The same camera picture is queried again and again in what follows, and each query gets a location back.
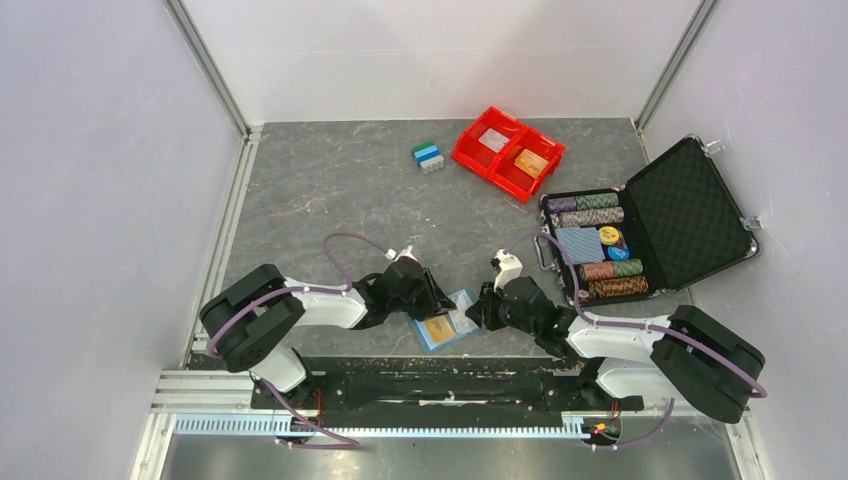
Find orange credit card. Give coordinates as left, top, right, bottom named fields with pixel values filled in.
left=514, top=149, right=548, bottom=179
left=419, top=315, right=457, bottom=350

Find blue card holder wallet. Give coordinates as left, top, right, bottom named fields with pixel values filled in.
left=407, top=288, right=481, bottom=354

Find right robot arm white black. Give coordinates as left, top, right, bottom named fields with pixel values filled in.
left=466, top=277, right=767, bottom=423

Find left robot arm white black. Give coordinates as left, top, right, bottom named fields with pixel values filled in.
left=199, top=255, right=456, bottom=408

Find blue playing card deck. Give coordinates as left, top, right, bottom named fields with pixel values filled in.
left=555, top=227, right=605, bottom=264

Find white card in bin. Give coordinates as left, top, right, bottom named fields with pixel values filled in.
left=478, top=128, right=509, bottom=153

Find orange green chip row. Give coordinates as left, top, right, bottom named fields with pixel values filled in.
left=579, top=259, right=644, bottom=282

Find orange brown chip row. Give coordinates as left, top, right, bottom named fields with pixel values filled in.
left=585, top=275, right=650, bottom=300

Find purple green chip row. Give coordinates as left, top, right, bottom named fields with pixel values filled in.
left=547, top=193, right=619, bottom=213

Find blue dealer chip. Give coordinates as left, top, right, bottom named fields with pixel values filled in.
left=607, top=245, right=631, bottom=261

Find yellow dealer chip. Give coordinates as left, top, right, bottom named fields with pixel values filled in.
left=598, top=226, right=622, bottom=246

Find purple brown chip row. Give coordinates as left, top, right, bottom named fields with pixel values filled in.
left=551, top=207, right=625, bottom=228

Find stacked green blue white blocks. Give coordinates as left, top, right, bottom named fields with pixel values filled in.
left=411, top=142, right=445, bottom=174

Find red divided plastic bin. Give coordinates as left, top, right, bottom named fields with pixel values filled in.
left=450, top=106, right=566, bottom=203

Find black poker chip case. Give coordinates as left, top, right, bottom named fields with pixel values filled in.
left=539, top=135, right=760, bottom=306

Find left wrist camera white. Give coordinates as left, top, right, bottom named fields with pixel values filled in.
left=384, top=245, right=421, bottom=265

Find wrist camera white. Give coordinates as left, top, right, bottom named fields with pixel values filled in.
left=384, top=245, right=421, bottom=265
left=490, top=249, right=523, bottom=290

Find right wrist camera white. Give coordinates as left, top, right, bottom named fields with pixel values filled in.
left=490, top=249, right=523, bottom=290

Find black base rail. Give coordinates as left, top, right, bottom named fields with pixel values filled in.
left=284, top=356, right=646, bottom=429

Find aluminium frame post left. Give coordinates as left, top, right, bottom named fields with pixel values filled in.
left=163, top=0, right=251, bottom=138

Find aluminium frame post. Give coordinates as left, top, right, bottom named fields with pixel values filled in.
left=633, top=0, right=720, bottom=135
left=163, top=0, right=251, bottom=138

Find aluminium frame post right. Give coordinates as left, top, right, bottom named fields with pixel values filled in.
left=633, top=0, right=720, bottom=135

